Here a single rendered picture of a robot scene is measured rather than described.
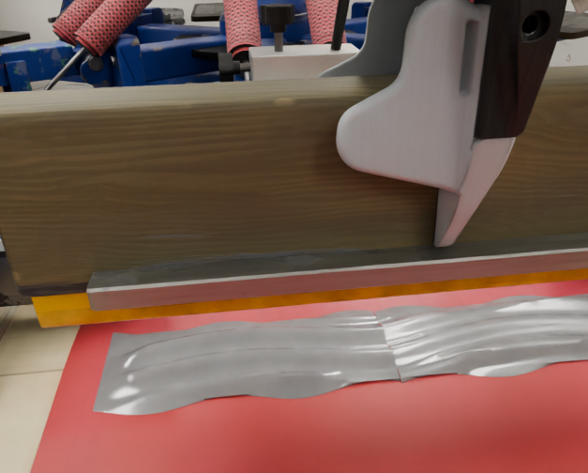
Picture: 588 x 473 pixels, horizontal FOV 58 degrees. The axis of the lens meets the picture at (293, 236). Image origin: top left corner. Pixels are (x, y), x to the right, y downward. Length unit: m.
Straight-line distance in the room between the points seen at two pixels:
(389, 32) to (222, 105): 0.08
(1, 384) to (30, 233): 0.17
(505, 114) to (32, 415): 0.29
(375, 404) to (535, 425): 0.09
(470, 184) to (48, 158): 0.15
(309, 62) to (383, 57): 0.39
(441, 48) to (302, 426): 0.21
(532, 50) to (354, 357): 0.22
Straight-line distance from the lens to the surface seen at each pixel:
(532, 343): 0.38
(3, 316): 0.42
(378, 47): 0.23
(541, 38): 0.18
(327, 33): 0.81
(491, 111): 0.19
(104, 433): 0.33
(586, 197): 0.25
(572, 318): 0.41
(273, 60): 0.62
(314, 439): 0.30
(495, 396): 0.34
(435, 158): 0.19
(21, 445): 0.34
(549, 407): 0.35
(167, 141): 0.20
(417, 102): 0.19
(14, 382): 0.38
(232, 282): 0.21
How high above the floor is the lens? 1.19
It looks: 29 degrees down
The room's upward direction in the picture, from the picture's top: 1 degrees counter-clockwise
